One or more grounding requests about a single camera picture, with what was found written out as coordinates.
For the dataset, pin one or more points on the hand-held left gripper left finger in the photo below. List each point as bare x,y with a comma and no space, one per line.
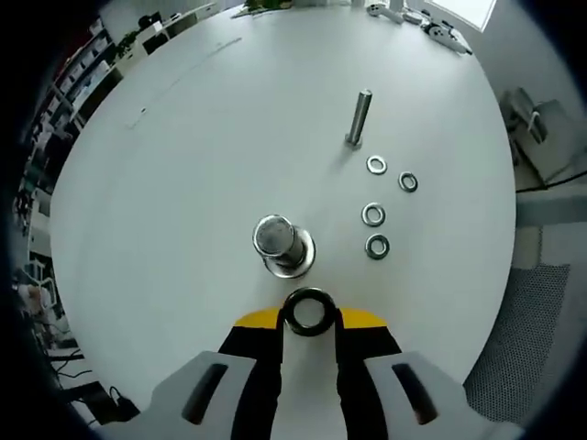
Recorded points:
202,403

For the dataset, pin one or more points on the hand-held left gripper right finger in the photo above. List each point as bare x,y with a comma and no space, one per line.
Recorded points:
380,403

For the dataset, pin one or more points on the large black washer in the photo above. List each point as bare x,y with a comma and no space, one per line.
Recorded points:
289,318

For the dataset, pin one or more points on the small silver washer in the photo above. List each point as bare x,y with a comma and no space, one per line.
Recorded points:
365,214
368,248
369,165
401,181

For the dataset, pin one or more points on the large threaded stud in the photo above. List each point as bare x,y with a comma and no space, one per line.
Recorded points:
275,238

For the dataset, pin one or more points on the small threaded stud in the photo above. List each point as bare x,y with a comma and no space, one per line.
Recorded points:
360,119

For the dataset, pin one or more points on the black power adapter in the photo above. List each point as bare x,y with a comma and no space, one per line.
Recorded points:
121,404

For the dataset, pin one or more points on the grey office chair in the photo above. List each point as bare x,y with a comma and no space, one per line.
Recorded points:
518,348

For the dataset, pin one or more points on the grey padded seat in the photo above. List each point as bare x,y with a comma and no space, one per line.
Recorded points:
546,137

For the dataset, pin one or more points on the shelf with white bins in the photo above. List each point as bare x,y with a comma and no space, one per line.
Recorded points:
78,80

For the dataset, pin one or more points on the small potted plant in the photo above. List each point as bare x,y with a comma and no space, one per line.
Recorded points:
126,43

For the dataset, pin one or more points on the white gripper-like device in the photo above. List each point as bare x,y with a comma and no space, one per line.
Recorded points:
442,36

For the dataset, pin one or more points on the white low cabinet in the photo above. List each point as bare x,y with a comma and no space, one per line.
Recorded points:
183,23

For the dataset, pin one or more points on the white hand controller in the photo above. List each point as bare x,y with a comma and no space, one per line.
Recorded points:
380,10

